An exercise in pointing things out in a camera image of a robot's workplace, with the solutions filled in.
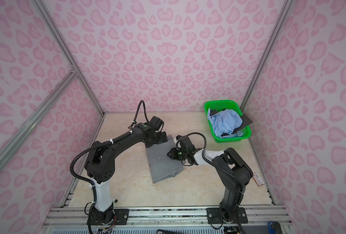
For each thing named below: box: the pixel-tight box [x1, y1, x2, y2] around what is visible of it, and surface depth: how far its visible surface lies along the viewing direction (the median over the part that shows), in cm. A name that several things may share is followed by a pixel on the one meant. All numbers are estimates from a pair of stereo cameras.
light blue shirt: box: [207, 107, 244, 138], surface depth 97 cm
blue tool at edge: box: [267, 221, 282, 234], surface depth 69 cm
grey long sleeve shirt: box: [145, 134, 184, 184], surface depth 88 cm
